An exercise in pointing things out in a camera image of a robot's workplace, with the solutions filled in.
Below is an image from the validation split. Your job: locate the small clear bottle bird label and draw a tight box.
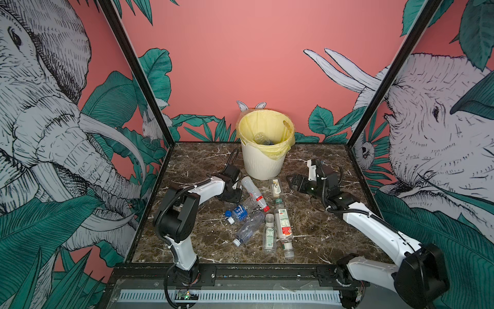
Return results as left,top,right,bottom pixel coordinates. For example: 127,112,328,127
271,178,283,199

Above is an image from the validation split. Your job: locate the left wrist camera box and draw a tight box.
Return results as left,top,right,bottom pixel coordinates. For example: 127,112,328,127
223,148,241,182

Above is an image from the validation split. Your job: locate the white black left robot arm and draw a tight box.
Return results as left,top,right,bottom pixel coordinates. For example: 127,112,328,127
153,174,242,287

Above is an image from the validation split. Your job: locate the clear bottle white cap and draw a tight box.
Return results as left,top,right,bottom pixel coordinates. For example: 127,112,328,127
232,212,265,247

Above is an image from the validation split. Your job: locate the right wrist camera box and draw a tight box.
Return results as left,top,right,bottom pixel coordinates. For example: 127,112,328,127
306,159,342,187

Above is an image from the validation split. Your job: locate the yellow plastic bin liner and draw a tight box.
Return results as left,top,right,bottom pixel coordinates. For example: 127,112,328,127
236,109,295,160

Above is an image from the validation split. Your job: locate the clear bottle blue label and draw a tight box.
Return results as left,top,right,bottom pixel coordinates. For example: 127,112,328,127
253,132,275,145

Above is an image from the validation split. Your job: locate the black frame post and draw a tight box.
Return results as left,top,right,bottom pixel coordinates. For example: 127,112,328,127
96,0,176,148
346,0,442,149

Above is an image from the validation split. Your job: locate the white slotted cable duct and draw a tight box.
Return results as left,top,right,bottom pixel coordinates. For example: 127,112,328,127
117,289,342,305

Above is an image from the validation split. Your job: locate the clear bottle blue cap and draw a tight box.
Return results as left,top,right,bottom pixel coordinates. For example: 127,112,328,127
225,198,258,225

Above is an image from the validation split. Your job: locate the black left frame post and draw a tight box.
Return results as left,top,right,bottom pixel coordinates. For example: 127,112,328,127
96,0,176,148

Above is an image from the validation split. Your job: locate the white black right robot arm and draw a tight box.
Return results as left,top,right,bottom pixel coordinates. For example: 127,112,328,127
287,175,450,308

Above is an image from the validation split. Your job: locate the clear bottle green label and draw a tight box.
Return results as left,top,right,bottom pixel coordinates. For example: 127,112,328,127
262,214,277,254

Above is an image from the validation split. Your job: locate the tall bottle red green label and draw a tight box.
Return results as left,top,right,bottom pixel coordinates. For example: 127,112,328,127
274,198,295,259

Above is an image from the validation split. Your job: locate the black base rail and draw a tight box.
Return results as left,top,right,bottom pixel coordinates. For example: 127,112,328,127
165,262,371,290

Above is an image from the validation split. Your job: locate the black right frame post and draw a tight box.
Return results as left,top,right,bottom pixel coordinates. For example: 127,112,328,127
346,0,442,149

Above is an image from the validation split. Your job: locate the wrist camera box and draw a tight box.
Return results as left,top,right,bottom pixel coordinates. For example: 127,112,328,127
306,159,342,187
223,148,241,182

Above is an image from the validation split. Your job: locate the white ribbed waste bin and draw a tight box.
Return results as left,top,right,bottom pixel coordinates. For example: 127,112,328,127
241,142,288,180

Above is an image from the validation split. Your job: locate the white bottle red band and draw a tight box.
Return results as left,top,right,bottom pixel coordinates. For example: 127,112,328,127
241,176,270,212

